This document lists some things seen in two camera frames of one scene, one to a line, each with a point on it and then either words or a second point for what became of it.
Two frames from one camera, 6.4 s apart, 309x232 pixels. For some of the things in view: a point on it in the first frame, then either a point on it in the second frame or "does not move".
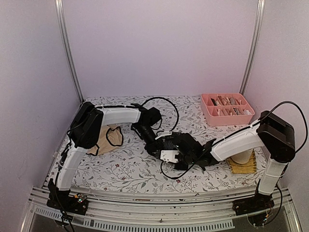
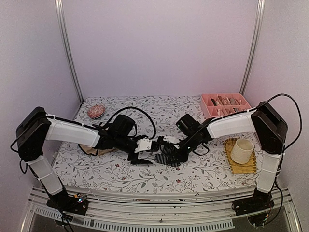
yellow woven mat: x=249 y=167 does not move
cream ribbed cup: x=243 y=157 does not move
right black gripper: x=181 y=167 to x=181 y=158
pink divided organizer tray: x=225 y=109 does not move
